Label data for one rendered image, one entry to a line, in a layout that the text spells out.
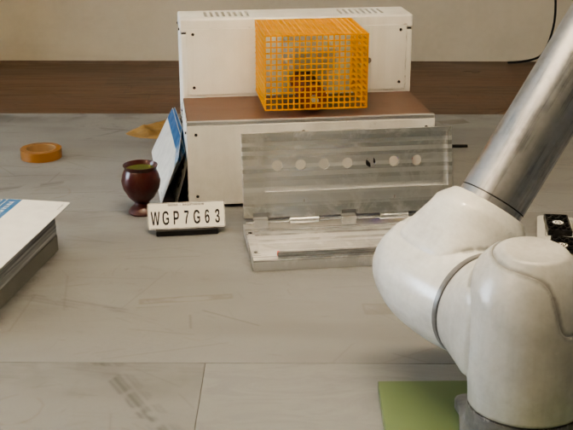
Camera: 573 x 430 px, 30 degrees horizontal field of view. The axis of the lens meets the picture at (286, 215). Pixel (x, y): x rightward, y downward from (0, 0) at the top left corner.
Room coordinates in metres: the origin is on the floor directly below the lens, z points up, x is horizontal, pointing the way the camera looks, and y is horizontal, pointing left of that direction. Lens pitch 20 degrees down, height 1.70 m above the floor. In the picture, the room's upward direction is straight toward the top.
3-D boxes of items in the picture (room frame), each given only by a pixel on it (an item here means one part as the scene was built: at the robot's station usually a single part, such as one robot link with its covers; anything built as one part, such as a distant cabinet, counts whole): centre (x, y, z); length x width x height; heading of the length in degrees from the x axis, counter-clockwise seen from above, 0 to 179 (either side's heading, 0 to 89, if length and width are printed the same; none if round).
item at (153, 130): (2.88, 0.32, 0.91); 0.22 x 0.18 x 0.02; 149
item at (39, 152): (2.62, 0.63, 0.91); 0.10 x 0.10 x 0.02
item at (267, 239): (2.01, -0.14, 0.92); 0.44 x 0.21 x 0.04; 98
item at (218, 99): (2.47, -0.13, 1.09); 0.75 x 0.40 x 0.38; 98
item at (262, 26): (2.39, -0.05, 1.19); 0.23 x 0.20 x 0.17; 98
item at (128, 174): (2.20, 0.32, 0.96); 0.09 x 0.09 x 0.11
